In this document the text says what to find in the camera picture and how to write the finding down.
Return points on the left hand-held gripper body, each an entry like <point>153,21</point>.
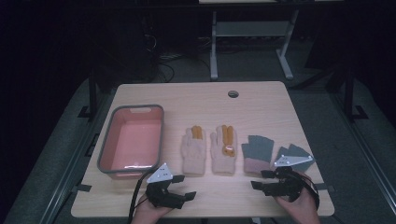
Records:
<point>162,194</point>

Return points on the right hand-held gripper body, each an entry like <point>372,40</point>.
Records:
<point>288,186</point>

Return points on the grey and pink fingerless glove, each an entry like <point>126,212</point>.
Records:
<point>295,152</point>
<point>257,149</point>

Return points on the beige glove with orange fingers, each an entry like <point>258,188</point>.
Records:
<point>193,152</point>

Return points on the beige glove with animal patch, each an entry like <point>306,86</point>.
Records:
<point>222,158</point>

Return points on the pink basin with grey rim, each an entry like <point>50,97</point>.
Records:
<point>134,143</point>

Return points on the person's left hand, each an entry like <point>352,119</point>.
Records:
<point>146,214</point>

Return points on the person's right hand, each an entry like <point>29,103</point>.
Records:
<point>303,211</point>

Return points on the black tape strip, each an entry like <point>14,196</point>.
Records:
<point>323,187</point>
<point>82,188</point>

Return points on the black metal stand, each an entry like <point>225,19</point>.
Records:
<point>350,93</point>
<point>92,93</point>

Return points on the grey metal floor rail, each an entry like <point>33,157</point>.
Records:
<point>68,174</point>
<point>367,155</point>

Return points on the grey metal desk frame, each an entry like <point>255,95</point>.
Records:
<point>249,28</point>

